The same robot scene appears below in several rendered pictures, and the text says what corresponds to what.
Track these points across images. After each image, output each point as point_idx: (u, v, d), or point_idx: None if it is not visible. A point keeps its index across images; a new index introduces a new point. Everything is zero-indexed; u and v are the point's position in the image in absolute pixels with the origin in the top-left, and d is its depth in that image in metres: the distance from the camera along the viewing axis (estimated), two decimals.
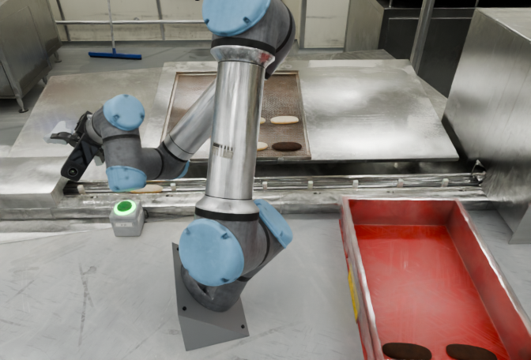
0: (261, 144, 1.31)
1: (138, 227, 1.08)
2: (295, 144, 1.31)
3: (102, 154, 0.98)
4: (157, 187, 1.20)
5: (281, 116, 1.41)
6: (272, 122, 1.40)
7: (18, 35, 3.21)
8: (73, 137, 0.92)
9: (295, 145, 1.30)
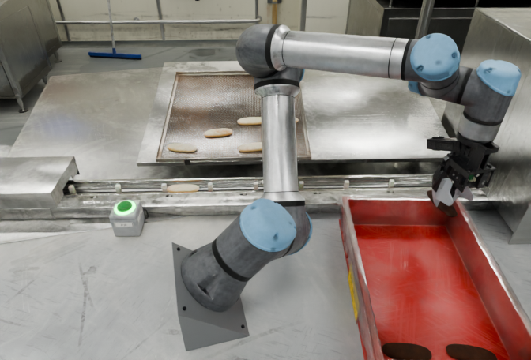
0: (261, 144, 1.31)
1: (138, 227, 1.08)
2: (451, 208, 0.95)
3: (438, 168, 0.90)
4: (194, 187, 1.20)
5: None
6: None
7: (18, 35, 3.21)
8: None
9: (448, 209, 0.95)
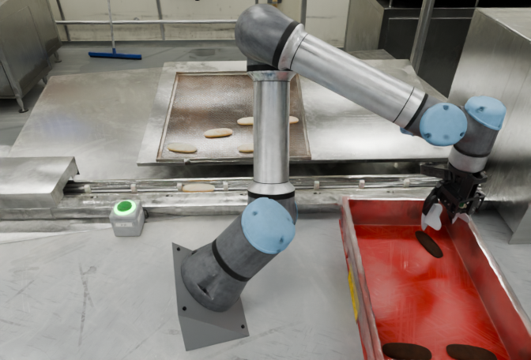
0: None
1: (138, 227, 1.08)
2: (437, 249, 1.04)
3: (431, 193, 0.94)
4: (209, 186, 1.20)
5: None
6: None
7: (18, 35, 3.21)
8: None
9: (434, 250, 1.03)
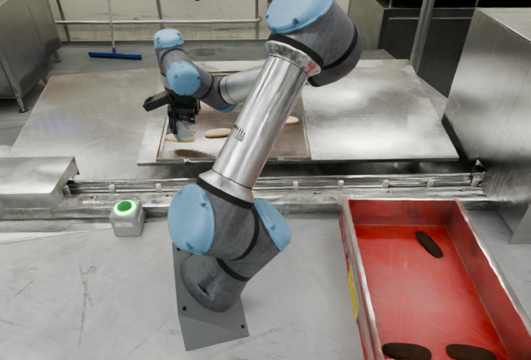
0: None
1: (138, 227, 1.08)
2: (437, 249, 1.04)
3: (169, 119, 1.17)
4: None
5: None
6: None
7: (18, 35, 3.21)
8: None
9: (434, 250, 1.03)
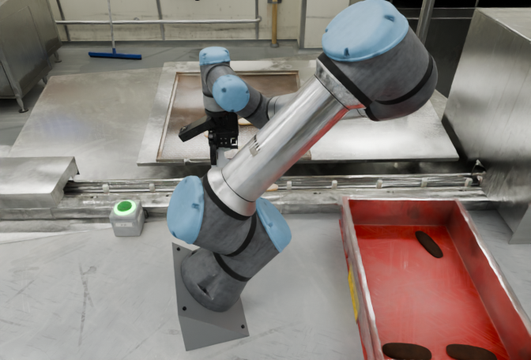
0: None
1: (138, 227, 1.08)
2: (437, 249, 1.04)
3: (209, 145, 1.07)
4: (273, 185, 1.21)
5: None
6: None
7: (18, 35, 3.21)
8: None
9: (434, 250, 1.03)
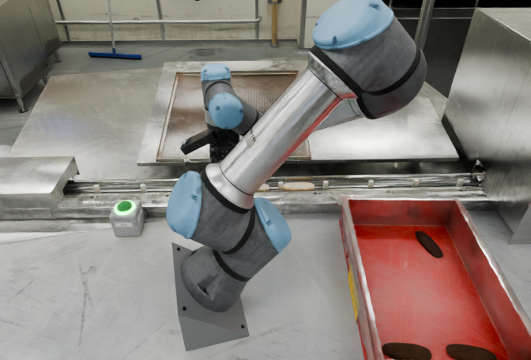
0: None
1: (138, 227, 1.08)
2: (437, 249, 1.04)
3: (211, 159, 1.09)
4: (310, 185, 1.21)
5: None
6: None
7: (18, 35, 3.21)
8: None
9: (434, 250, 1.03)
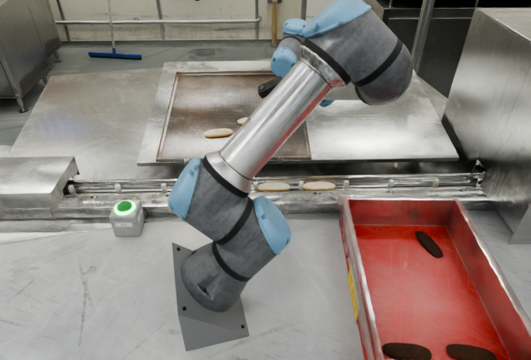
0: None
1: (138, 227, 1.08)
2: (437, 249, 1.04)
3: None
4: (331, 185, 1.21)
5: None
6: None
7: (18, 35, 3.21)
8: None
9: (434, 250, 1.03)
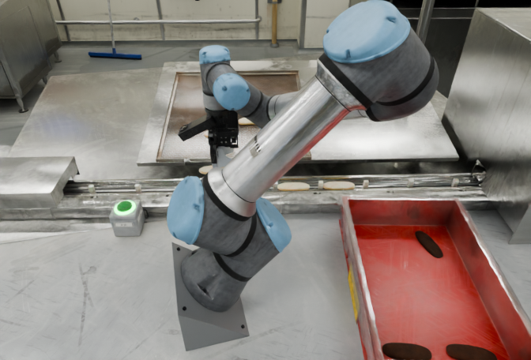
0: None
1: (138, 227, 1.08)
2: (437, 249, 1.04)
3: (210, 145, 1.07)
4: (350, 184, 1.21)
5: (212, 165, 1.18)
6: (200, 172, 1.16)
7: (18, 35, 3.21)
8: None
9: (434, 250, 1.03)
